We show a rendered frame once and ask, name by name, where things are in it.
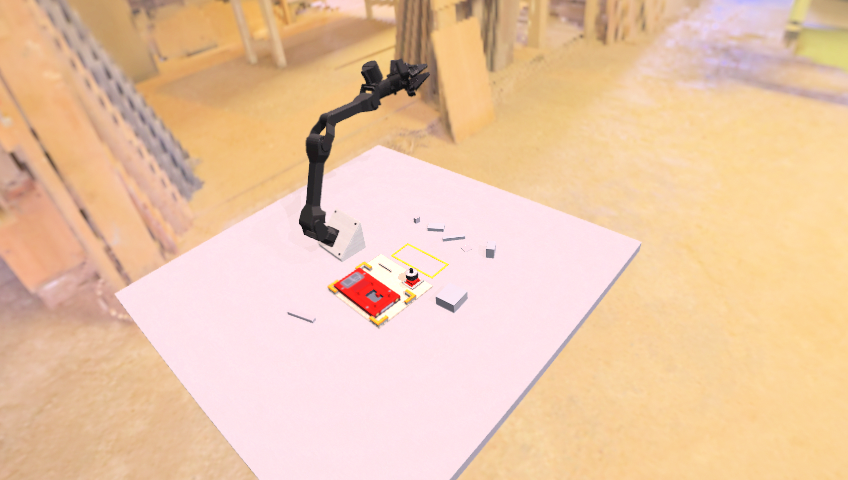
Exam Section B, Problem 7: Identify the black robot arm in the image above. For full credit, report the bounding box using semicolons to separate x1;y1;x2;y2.
299;60;390;247

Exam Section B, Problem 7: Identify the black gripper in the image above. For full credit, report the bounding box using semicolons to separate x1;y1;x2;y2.
385;58;430;97

